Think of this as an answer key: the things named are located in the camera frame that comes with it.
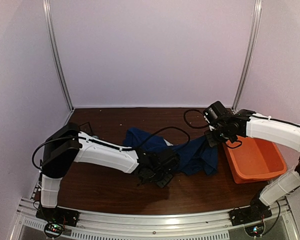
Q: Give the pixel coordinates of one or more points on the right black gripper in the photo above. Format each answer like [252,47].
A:
[211,141]

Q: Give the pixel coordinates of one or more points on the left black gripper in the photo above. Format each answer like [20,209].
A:
[163,183]

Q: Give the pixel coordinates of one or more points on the navy white clothing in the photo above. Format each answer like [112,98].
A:
[194,156]

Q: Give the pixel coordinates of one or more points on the black brooch display box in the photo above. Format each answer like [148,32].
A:
[86,128]

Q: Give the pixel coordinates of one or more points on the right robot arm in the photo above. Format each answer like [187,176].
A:
[248,123]

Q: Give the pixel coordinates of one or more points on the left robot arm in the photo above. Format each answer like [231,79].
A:
[71,145]

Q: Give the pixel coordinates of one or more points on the orange plastic bin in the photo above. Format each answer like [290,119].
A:
[255,160]

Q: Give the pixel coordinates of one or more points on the right circuit board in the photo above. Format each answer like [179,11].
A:
[255,230]

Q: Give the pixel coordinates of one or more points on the circuit board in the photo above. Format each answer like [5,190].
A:
[255,230]
[53,230]

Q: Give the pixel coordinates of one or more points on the left circuit board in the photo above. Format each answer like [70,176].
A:
[53,230]

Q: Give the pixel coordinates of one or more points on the front aluminium rail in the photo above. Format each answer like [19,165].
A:
[213,225]

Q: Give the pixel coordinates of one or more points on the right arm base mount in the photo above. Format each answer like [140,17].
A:
[249,214]

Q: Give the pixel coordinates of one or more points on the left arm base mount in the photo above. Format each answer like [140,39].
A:
[59,215]

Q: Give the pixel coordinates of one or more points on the right aluminium frame post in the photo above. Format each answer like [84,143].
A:
[253,36]

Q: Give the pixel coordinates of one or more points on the aluminium frame post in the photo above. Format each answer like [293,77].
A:
[55,53]
[253,36]

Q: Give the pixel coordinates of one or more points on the left aluminium frame post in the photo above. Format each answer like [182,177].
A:
[55,53]

